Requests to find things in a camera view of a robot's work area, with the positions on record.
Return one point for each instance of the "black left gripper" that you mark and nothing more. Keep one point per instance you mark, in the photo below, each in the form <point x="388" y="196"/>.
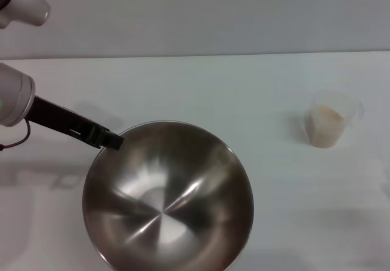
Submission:
<point x="61" y="118"/>

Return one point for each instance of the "stainless steel mixing bowl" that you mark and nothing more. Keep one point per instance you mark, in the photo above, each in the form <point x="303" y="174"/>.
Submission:
<point x="167" y="207"/>

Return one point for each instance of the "white rice grains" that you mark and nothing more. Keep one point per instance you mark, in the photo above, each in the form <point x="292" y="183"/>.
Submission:
<point x="324" y="128"/>

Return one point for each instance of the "clear plastic measuring cup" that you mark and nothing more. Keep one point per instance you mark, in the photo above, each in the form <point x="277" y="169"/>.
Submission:
<point x="332" y="103"/>

